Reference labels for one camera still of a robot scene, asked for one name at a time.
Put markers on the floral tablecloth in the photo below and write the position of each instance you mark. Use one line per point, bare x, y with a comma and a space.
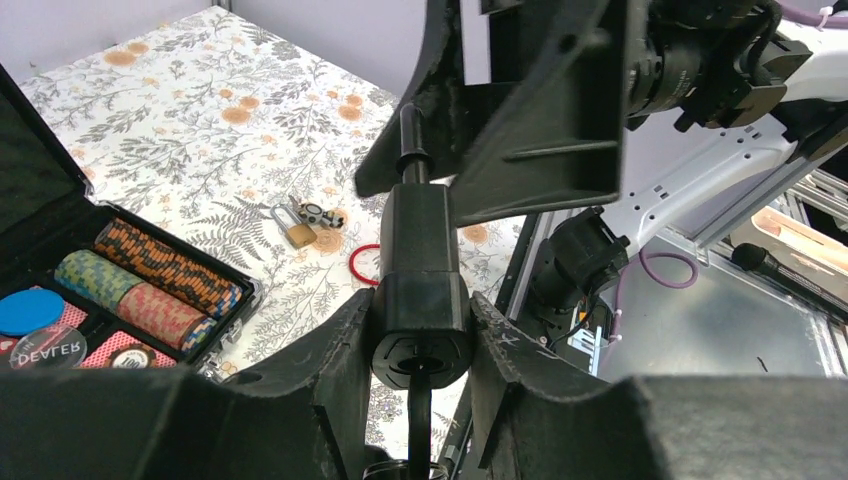
203, 124

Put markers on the small brass padlock astronaut keychain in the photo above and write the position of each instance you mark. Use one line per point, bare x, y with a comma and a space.
299, 220

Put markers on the black padlock with keys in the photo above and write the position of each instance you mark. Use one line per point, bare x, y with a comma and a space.
420, 316

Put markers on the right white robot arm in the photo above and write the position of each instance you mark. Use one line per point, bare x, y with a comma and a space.
771, 101

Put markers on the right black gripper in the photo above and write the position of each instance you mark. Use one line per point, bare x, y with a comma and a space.
555, 140

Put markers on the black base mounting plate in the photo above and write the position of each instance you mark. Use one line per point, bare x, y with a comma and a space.
517, 298

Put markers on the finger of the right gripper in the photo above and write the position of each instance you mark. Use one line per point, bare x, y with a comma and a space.
437, 89

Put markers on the black poker chip case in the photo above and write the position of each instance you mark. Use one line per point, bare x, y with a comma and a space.
90, 285

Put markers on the red cable lock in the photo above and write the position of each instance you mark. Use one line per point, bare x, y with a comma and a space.
364, 264

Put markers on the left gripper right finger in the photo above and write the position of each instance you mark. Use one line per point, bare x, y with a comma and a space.
709, 427

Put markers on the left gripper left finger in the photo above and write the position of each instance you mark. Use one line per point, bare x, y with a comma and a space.
299, 414

